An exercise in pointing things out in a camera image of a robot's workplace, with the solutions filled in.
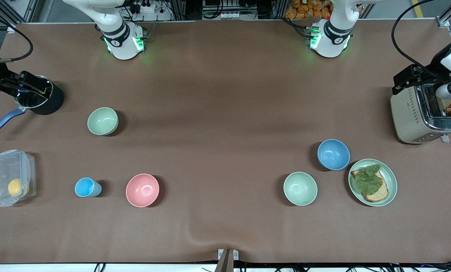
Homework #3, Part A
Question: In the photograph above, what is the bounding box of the glass pot lid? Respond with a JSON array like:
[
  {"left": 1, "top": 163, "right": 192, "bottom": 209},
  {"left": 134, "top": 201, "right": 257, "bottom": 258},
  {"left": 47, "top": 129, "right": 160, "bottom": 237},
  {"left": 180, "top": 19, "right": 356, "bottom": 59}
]
[{"left": 15, "top": 76, "right": 54, "bottom": 109}]

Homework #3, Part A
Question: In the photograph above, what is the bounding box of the black pot with blue handle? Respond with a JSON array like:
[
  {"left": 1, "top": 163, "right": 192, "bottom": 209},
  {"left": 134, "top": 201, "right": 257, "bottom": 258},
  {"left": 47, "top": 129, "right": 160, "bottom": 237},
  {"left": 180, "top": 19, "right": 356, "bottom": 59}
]
[{"left": 0, "top": 75, "right": 65, "bottom": 137}]

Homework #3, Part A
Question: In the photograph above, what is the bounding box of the pink bowl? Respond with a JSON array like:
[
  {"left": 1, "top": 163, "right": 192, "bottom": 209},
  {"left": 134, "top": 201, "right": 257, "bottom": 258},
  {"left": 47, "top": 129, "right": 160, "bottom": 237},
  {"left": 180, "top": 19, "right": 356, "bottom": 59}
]
[{"left": 126, "top": 173, "right": 160, "bottom": 208}]

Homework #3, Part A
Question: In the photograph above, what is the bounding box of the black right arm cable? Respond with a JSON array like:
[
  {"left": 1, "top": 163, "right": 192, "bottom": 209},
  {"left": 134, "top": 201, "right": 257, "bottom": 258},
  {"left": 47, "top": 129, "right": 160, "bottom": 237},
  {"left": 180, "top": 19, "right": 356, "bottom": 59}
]
[{"left": 0, "top": 9, "right": 34, "bottom": 63}]

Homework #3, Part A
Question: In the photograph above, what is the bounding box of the blue bowl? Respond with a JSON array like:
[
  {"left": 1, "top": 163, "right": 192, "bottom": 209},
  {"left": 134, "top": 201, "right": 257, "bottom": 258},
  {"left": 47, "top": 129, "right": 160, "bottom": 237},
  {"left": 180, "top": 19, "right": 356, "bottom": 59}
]
[{"left": 317, "top": 139, "right": 350, "bottom": 171}]

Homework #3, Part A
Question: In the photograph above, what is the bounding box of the clear plastic lidded container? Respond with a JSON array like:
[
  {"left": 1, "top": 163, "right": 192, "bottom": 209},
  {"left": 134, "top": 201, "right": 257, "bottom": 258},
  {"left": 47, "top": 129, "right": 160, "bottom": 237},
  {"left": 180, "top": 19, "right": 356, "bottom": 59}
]
[{"left": 0, "top": 150, "right": 37, "bottom": 207}]

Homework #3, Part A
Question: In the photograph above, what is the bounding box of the beige and chrome toaster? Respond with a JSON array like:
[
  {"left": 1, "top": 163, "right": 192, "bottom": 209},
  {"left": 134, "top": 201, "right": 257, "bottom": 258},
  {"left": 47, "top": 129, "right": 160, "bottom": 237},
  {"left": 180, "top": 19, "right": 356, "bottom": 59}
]
[{"left": 391, "top": 84, "right": 451, "bottom": 145}]

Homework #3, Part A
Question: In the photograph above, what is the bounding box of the small blue cup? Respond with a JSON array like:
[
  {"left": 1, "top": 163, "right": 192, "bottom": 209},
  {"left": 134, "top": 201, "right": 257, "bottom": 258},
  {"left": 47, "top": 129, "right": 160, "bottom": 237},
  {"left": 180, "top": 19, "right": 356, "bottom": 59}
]
[{"left": 74, "top": 177, "right": 102, "bottom": 198}]

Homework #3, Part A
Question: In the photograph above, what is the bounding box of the green lettuce leaf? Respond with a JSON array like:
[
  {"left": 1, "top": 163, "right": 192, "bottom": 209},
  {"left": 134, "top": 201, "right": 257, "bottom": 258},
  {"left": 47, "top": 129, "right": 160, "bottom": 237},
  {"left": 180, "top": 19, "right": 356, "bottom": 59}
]
[{"left": 355, "top": 164, "right": 384, "bottom": 195}]

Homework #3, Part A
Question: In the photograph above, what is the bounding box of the yellow lemon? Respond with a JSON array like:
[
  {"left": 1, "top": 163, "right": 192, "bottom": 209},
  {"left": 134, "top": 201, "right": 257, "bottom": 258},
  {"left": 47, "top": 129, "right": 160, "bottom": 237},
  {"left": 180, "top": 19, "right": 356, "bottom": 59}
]
[{"left": 8, "top": 178, "right": 30, "bottom": 197}]

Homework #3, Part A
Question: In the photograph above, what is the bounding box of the light green plate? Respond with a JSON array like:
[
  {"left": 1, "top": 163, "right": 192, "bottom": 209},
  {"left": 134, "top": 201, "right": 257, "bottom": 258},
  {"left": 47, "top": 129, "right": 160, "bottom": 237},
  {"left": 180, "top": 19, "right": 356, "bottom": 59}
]
[{"left": 348, "top": 159, "right": 398, "bottom": 207}]

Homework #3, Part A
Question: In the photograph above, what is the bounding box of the light green bowl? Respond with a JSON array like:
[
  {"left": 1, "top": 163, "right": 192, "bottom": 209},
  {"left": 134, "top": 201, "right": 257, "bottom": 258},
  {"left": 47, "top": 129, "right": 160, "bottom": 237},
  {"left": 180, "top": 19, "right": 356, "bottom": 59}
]
[
  {"left": 283, "top": 172, "right": 318, "bottom": 206},
  {"left": 87, "top": 107, "right": 119, "bottom": 136}
]

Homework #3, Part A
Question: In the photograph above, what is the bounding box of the metal table clamp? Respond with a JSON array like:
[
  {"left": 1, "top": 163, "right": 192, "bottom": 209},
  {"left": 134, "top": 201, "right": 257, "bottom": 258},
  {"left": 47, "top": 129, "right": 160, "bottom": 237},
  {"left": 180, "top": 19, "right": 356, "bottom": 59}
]
[{"left": 215, "top": 249, "right": 239, "bottom": 272}]

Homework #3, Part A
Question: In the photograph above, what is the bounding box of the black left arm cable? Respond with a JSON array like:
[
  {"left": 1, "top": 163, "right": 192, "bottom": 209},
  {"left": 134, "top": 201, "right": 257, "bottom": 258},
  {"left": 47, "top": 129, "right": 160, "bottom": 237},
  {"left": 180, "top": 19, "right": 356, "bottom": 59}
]
[{"left": 391, "top": 0, "right": 438, "bottom": 74}]

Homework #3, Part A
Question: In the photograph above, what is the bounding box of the brown bread slice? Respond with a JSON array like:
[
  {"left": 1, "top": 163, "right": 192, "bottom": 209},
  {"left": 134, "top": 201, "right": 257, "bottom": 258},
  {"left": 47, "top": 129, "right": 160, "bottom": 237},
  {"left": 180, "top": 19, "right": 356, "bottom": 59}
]
[{"left": 351, "top": 168, "right": 389, "bottom": 202}]

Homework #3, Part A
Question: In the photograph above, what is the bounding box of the white power strip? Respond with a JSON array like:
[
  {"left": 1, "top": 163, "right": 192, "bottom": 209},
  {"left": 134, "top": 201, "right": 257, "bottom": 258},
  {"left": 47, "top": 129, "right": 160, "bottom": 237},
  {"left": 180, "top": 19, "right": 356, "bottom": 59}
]
[{"left": 132, "top": 2, "right": 162, "bottom": 14}]

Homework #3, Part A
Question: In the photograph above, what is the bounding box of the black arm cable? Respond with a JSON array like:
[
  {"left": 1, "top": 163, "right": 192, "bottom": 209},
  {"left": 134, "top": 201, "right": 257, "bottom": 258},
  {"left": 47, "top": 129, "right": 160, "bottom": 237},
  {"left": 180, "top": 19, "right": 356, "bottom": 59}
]
[
  {"left": 391, "top": 0, "right": 438, "bottom": 74},
  {"left": 0, "top": 9, "right": 34, "bottom": 63}
]

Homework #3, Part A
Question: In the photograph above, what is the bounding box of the orange snack bag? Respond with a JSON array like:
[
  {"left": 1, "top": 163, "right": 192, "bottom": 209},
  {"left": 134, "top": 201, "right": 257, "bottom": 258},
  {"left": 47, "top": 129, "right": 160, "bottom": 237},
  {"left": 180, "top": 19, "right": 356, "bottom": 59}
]
[{"left": 285, "top": 0, "right": 333, "bottom": 20}]

